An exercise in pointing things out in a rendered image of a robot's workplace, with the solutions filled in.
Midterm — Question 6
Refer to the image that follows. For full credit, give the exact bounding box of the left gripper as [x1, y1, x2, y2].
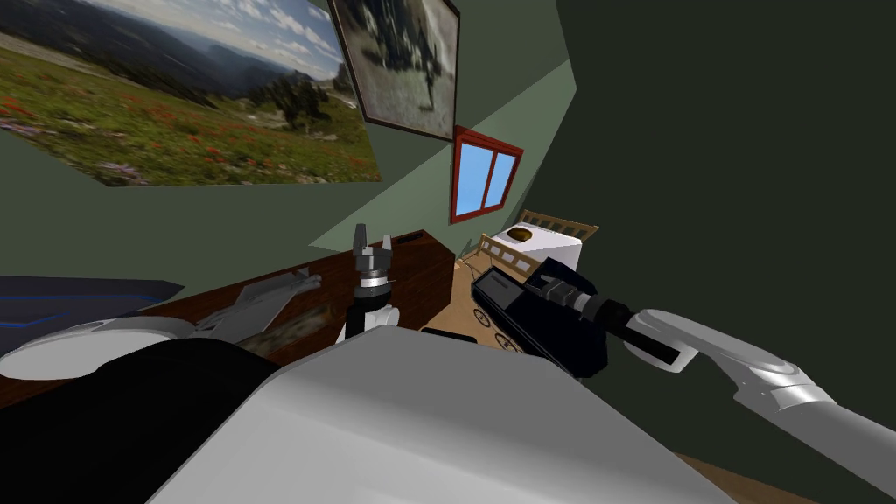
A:
[352, 223, 394, 290]

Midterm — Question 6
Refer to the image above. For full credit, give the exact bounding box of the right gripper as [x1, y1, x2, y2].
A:
[537, 276, 595, 313]

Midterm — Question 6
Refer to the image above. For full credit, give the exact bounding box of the wooden bed with white cover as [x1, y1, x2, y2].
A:
[475, 208, 600, 281]

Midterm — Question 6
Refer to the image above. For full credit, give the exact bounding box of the brown wooden desk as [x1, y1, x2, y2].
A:
[0, 229, 457, 411]

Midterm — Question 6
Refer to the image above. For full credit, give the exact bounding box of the brown mottled flat book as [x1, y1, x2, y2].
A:
[237, 302, 344, 357]

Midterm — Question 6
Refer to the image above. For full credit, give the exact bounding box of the red framed window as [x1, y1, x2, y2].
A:
[450, 124, 526, 225]

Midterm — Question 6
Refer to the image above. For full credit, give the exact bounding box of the grey angular object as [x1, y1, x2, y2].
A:
[193, 268, 324, 345]

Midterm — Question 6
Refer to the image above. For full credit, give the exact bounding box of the dark framed grey picture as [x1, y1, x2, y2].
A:
[326, 0, 462, 144]

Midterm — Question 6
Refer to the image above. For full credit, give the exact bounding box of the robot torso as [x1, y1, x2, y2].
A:
[145, 325, 738, 504]

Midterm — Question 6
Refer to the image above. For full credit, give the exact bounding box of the large landscape meadow picture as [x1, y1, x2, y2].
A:
[0, 0, 383, 188]

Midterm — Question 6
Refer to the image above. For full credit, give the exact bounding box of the dark blue flat pad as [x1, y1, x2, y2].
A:
[0, 275, 186, 355]

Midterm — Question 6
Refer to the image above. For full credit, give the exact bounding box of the white round plate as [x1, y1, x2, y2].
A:
[0, 317, 201, 383]

